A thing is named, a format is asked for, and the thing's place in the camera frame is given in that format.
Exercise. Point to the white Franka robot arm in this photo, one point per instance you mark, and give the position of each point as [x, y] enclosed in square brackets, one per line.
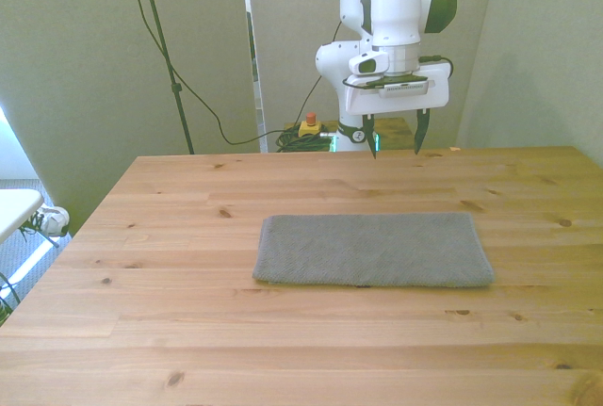
[396, 1]

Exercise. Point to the white chair seat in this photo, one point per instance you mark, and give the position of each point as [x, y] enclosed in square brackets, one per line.
[14, 208]

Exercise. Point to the yellow emergency stop button box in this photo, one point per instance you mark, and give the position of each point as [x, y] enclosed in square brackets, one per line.
[309, 129]

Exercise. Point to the black camera stand pole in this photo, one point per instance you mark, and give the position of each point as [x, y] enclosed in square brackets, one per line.
[163, 43]

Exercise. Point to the white sneaker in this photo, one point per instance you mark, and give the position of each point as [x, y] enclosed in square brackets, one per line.
[54, 222]

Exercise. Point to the grey towel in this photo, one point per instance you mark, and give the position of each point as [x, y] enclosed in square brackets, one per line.
[372, 250]

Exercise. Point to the wrist camera with black bracket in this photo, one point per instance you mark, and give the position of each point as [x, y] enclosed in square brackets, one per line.
[405, 87]

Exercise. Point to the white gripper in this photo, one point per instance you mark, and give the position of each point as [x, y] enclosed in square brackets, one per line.
[400, 101]

